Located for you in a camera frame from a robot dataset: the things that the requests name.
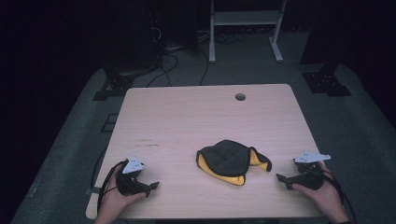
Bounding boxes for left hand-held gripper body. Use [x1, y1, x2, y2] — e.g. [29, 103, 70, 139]
[115, 155, 152, 198]

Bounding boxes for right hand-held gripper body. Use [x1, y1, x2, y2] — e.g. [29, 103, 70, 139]
[292, 150, 332, 191]

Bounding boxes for black and yellow cloth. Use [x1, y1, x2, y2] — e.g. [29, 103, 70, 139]
[195, 139, 273, 187]

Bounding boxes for person's left hand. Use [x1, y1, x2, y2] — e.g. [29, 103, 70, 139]
[98, 173, 148, 219]

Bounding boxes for person's right hand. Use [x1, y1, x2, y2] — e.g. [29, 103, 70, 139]
[291, 161, 349, 223]

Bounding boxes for grey tape strip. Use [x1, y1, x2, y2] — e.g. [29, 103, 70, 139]
[85, 186, 103, 196]

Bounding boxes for black metal stand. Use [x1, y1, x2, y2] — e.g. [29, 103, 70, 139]
[92, 46, 158, 102]

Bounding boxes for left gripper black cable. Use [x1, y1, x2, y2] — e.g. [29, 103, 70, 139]
[96, 160, 129, 216]

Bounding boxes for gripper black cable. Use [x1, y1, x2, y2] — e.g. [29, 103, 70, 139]
[96, 160, 129, 216]
[311, 169, 359, 224]

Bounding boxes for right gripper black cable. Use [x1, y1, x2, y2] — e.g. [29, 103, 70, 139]
[311, 169, 359, 224]

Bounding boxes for black rectangular floor frame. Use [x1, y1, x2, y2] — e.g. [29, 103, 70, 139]
[100, 113, 120, 133]

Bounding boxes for black stand with base plate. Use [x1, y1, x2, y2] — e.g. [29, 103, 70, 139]
[299, 0, 353, 97]

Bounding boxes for black floor cable loop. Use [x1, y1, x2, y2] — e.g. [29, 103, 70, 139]
[146, 51, 180, 89]

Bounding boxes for straight black floor cable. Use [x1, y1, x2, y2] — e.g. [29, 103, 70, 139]
[198, 49, 210, 87]

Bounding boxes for white metal desk frame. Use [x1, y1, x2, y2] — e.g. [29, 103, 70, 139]
[208, 0, 288, 64]

